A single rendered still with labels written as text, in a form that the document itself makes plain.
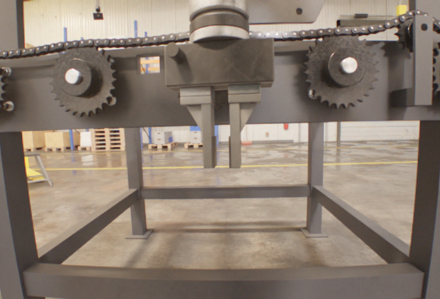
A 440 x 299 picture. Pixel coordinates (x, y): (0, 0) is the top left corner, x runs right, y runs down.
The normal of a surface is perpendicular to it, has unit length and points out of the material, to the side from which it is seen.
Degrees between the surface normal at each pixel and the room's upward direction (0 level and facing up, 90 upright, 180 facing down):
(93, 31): 90
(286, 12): 90
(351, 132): 90
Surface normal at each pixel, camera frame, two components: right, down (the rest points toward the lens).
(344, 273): -0.03, -0.99
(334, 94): -0.04, 0.10
